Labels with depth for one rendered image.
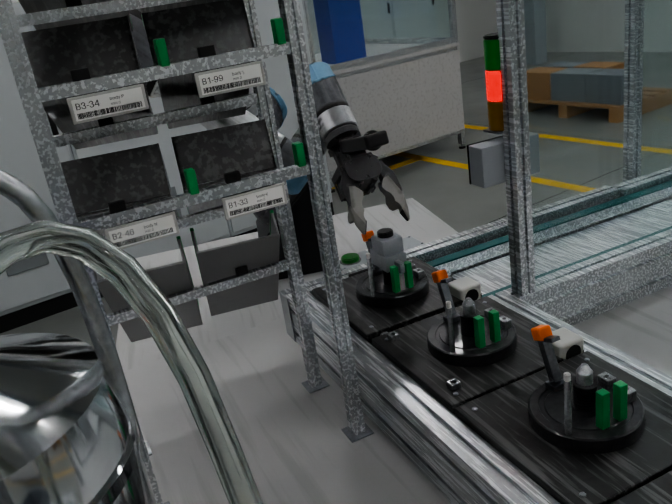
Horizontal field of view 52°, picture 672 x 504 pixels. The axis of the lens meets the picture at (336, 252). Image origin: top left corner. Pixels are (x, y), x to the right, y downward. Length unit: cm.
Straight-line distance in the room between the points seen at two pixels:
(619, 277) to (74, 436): 127
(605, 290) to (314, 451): 65
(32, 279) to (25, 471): 389
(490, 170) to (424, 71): 461
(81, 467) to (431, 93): 566
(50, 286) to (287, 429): 310
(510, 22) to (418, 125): 467
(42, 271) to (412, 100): 316
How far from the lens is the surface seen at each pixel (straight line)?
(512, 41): 116
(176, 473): 115
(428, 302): 126
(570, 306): 137
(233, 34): 94
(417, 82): 575
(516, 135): 118
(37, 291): 415
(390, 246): 125
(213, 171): 95
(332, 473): 107
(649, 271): 150
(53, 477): 25
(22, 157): 399
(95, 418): 27
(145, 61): 140
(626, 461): 90
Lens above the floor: 154
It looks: 22 degrees down
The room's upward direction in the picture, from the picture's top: 9 degrees counter-clockwise
